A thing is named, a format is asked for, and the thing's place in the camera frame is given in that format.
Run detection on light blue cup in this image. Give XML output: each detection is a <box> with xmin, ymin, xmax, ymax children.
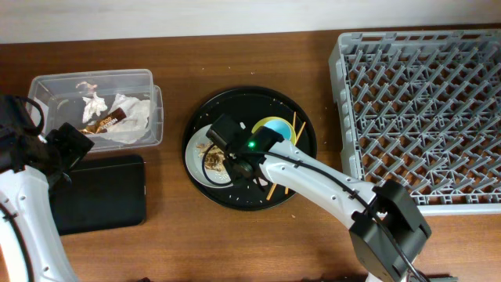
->
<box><xmin>264</xmin><ymin>119</ymin><xmax>293</xmax><ymax>140</ymax></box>

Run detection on small white tissue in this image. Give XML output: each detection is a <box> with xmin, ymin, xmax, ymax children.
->
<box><xmin>82</xmin><ymin>92</ymin><xmax>107</xmax><ymax>123</ymax></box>

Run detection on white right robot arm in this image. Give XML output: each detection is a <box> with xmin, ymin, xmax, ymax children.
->
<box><xmin>206</xmin><ymin>114</ymin><xmax>431</xmax><ymax>281</ymax></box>

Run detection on gold brown snack wrapper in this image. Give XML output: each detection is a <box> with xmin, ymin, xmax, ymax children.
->
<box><xmin>80</xmin><ymin>108</ymin><xmax>126</xmax><ymax>134</ymax></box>

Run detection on black rectangular tray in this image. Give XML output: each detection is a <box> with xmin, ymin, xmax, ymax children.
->
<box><xmin>49</xmin><ymin>154</ymin><xmax>146</xmax><ymax>236</ymax></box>

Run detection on food scraps on plate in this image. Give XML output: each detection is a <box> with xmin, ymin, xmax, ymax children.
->
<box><xmin>196</xmin><ymin>143</ymin><xmax>225</xmax><ymax>172</ymax></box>

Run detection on round black serving tray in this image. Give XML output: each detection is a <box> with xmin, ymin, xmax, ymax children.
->
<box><xmin>182</xmin><ymin>86</ymin><xmax>317</xmax><ymax>212</ymax></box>

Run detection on wooden chopstick left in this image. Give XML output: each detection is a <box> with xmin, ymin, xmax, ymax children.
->
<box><xmin>284</xmin><ymin>111</ymin><xmax>297</xmax><ymax>195</ymax></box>

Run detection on large crumpled white paper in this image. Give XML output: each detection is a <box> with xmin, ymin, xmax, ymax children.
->
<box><xmin>105</xmin><ymin>93</ymin><xmax>150</xmax><ymax>144</ymax></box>

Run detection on yellow-green bowl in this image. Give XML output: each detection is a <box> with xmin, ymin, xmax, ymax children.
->
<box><xmin>251</xmin><ymin>117</ymin><xmax>292</xmax><ymax>133</ymax></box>

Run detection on wooden chopstick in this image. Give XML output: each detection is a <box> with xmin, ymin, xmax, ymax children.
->
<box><xmin>284</xmin><ymin>111</ymin><xmax>297</xmax><ymax>195</ymax></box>
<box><xmin>266</xmin><ymin>121</ymin><xmax>306</xmax><ymax>201</ymax></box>

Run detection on clear plastic waste bin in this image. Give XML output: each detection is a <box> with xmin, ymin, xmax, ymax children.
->
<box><xmin>27</xmin><ymin>69</ymin><xmax>164</xmax><ymax>153</ymax></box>

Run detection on wooden chopstick right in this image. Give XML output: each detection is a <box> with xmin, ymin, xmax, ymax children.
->
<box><xmin>266</xmin><ymin>121</ymin><xmax>306</xmax><ymax>201</ymax></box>

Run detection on grey plate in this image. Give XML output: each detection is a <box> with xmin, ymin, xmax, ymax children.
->
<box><xmin>185</xmin><ymin>124</ymin><xmax>232</xmax><ymax>189</ymax></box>

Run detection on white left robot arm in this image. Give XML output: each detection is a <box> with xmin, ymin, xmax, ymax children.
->
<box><xmin>1</xmin><ymin>96</ymin><xmax>94</xmax><ymax>281</ymax></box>

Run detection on grey dishwasher rack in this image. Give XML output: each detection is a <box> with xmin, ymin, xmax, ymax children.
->
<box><xmin>329</xmin><ymin>29</ymin><xmax>500</xmax><ymax>215</ymax></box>

